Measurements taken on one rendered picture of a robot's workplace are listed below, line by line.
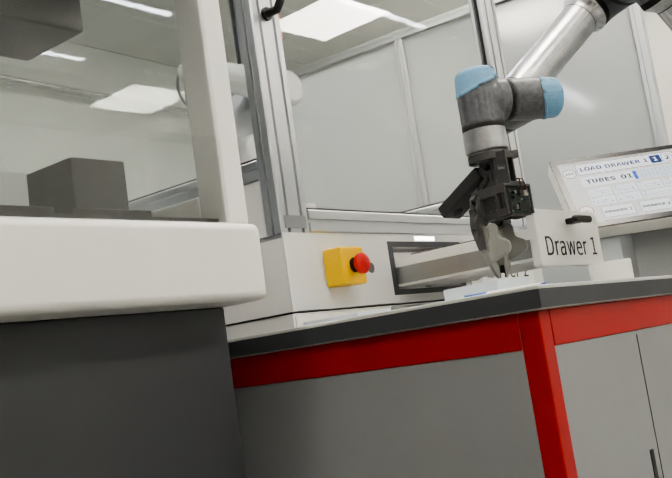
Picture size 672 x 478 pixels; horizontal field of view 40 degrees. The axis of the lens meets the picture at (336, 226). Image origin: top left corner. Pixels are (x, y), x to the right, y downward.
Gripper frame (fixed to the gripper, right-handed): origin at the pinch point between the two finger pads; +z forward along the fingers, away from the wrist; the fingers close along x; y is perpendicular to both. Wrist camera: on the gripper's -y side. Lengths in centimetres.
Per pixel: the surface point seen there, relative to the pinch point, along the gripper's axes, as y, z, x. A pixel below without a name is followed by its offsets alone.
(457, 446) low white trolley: 19.7, 23.9, -37.7
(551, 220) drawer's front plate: -3.4, -9.2, 22.4
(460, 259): -19.9, -4.8, 13.5
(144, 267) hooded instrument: 6, -3, -71
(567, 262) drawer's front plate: -4.1, -1.0, 26.1
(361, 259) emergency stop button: -24.1, -6.5, -9.0
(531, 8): -105, -113, 175
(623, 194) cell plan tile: -44, -24, 116
